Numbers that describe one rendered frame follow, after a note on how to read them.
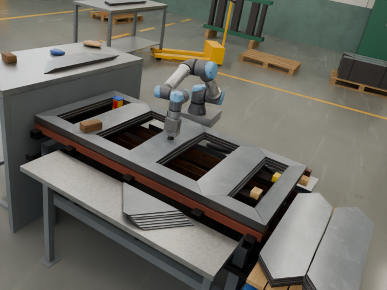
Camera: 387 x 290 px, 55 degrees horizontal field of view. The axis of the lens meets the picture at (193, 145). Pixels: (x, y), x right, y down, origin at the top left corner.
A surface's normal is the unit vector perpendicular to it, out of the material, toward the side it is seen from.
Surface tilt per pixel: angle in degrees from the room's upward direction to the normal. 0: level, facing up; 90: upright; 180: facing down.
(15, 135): 90
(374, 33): 90
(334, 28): 90
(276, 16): 90
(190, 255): 0
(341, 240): 0
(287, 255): 0
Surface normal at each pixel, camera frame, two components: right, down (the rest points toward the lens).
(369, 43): -0.37, 0.37
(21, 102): 0.85, 0.36
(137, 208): 0.16, -0.87
